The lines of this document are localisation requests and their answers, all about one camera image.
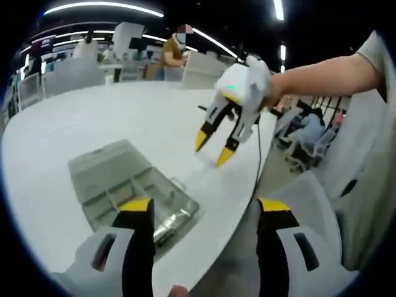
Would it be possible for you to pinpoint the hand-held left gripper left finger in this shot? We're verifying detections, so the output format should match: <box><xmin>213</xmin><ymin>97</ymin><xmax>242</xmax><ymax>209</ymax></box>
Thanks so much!
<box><xmin>51</xmin><ymin>197</ymin><xmax>155</xmax><ymax>297</ymax></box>

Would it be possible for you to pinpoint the white board panel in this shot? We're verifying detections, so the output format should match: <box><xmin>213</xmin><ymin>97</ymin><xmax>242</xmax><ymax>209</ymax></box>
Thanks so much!
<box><xmin>182</xmin><ymin>51</ymin><xmax>231</xmax><ymax>90</ymax></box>

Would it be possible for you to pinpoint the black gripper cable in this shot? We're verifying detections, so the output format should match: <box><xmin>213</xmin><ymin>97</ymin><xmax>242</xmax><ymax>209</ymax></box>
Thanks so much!
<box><xmin>254</xmin><ymin>119</ymin><xmax>263</xmax><ymax>186</ymax></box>

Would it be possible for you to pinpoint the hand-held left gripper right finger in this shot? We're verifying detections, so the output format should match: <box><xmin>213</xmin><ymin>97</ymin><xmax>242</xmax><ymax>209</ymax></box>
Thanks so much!
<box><xmin>256</xmin><ymin>197</ymin><xmax>361</xmax><ymax>297</ymax></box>

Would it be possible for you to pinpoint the grey transparent guide fixture box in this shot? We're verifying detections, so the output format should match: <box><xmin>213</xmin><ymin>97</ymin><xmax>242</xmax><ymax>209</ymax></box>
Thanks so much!
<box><xmin>67</xmin><ymin>139</ymin><xmax>201</xmax><ymax>247</ymax></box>

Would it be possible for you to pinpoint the grey partition screen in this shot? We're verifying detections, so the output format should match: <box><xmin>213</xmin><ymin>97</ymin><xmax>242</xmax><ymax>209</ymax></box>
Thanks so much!
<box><xmin>41</xmin><ymin>60</ymin><xmax>106</xmax><ymax>97</ymax></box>

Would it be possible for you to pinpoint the ceiling light strip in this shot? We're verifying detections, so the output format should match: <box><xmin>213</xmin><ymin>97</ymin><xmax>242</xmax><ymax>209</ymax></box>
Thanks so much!
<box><xmin>43</xmin><ymin>4</ymin><xmax>165</xmax><ymax>18</ymax></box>
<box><xmin>273</xmin><ymin>0</ymin><xmax>285</xmax><ymax>21</ymax></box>

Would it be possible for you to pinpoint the red display screen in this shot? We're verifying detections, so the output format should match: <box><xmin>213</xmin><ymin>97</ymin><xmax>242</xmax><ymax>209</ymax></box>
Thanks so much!
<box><xmin>30</xmin><ymin>35</ymin><xmax>56</xmax><ymax>50</ymax></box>

